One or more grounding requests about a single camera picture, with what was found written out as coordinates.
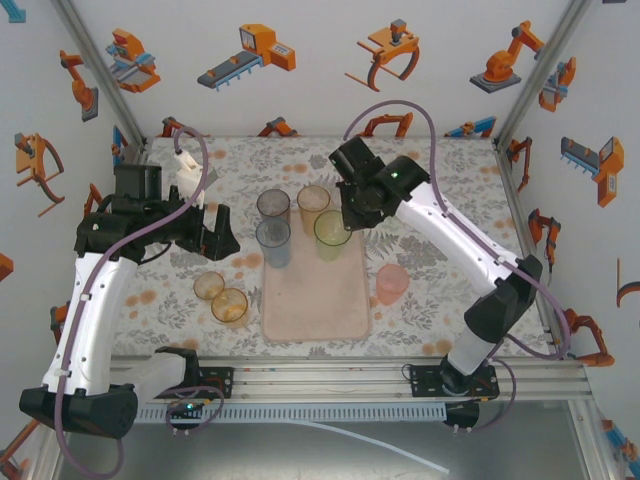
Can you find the aluminium lower frame bar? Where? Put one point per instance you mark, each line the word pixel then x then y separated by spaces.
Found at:
pixel 592 440
pixel 42 460

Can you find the floral patterned tablecloth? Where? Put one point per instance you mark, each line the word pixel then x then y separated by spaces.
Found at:
pixel 470 165

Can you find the grey transparent plastic cup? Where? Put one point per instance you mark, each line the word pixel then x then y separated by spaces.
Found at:
pixel 273 205

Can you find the pink rectangular tray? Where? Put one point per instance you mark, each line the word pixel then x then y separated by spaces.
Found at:
pixel 315 300

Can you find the aluminium frame post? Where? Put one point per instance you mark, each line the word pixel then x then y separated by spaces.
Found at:
pixel 103 75
pixel 539 75

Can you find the amber transparent plastic cup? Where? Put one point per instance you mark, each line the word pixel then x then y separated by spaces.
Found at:
pixel 209 286
pixel 230 307

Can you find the small black controller board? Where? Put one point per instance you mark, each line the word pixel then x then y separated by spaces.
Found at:
pixel 185 407
pixel 465 412

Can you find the green transparent plastic cup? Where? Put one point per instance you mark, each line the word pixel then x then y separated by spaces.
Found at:
pixel 330 240

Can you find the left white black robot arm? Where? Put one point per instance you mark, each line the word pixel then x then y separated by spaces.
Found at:
pixel 90 320

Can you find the pale orange plastic cup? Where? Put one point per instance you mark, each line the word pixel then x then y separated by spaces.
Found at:
pixel 312 204

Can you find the salmon plastic cup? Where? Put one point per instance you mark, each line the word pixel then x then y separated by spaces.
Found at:
pixel 392 285

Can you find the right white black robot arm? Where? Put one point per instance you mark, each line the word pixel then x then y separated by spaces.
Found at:
pixel 450 235

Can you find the aluminium frame beam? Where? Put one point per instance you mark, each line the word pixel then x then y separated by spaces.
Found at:
pixel 320 385

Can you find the grey metal panel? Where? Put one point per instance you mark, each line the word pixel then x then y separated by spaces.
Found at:
pixel 250 455

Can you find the blue transparent plastic cup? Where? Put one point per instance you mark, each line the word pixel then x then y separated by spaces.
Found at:
pixel 273 245

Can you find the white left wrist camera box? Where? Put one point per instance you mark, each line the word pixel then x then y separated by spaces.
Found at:
pixel 189 175

